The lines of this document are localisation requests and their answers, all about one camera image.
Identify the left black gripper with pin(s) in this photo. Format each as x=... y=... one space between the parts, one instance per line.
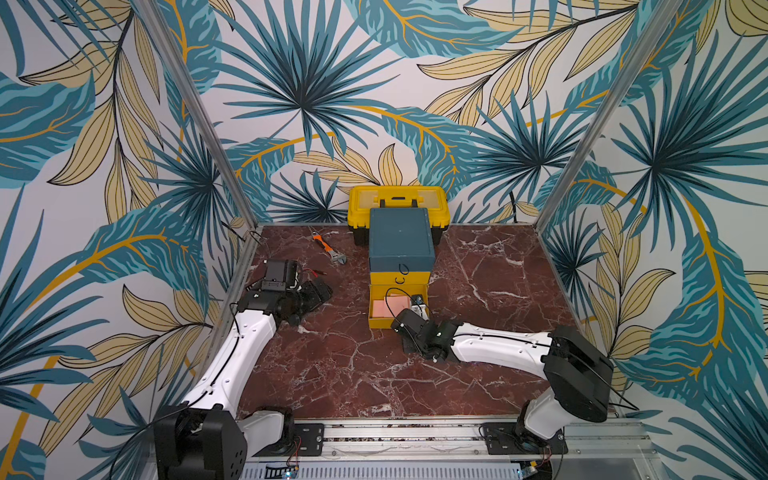
x=314 y=297

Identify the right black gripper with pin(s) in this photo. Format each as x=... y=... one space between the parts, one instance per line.
x=405 y=324

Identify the pink sticky note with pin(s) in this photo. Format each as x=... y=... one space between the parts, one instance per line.
x=399 y=303
x=381 y=308

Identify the teal yellow drawer cabinet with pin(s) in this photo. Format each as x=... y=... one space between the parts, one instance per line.
x=401 y=256

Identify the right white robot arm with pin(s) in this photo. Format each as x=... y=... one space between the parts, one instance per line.
x=579 y=376

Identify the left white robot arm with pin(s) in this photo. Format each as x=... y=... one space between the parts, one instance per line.
x=203 y=437

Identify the orange adjustable wrench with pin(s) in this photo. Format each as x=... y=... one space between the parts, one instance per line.
x=335 y=256

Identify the yellow black toolbox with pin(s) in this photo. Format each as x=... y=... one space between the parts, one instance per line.
x=363 y=199

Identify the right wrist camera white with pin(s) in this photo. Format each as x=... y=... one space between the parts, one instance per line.
x=419 y=306

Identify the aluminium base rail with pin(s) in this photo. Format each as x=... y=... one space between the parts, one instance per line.
x=458 y=447

